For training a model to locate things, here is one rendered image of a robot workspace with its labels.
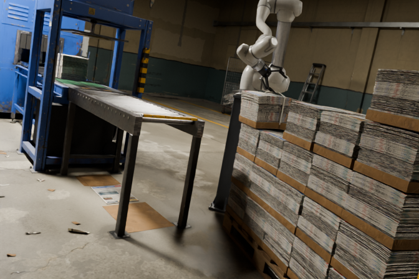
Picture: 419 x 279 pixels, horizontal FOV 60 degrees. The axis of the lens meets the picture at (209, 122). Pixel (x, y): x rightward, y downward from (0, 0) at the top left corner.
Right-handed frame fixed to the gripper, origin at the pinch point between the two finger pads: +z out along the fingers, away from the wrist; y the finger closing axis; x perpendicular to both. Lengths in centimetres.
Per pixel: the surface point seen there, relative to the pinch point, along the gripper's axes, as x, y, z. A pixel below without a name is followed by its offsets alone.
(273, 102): 15.2, 16.3, -4.0
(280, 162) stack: 49, 48, 5
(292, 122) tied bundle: 52, 26, -6
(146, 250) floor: 24, 141, -20
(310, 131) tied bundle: 71, 28, -6
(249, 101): 0.4, 23.5, -11.8
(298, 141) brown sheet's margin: 63, 34, -3
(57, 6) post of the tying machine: -118, 47, -153
